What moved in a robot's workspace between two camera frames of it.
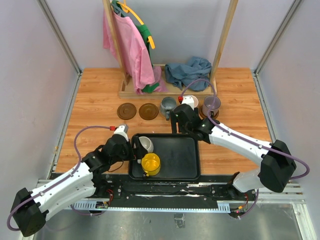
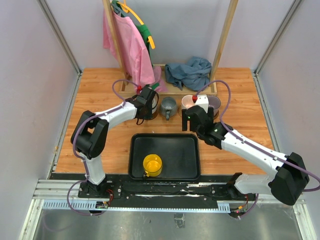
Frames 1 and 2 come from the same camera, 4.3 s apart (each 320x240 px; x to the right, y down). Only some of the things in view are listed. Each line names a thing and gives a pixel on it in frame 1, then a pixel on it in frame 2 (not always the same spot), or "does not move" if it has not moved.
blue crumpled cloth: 198,68 does not move
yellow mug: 151,164 does not move
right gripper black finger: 173,122 to 184,120
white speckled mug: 148,145 to 155,100
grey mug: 167,104 does not move
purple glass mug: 207,103 does not move
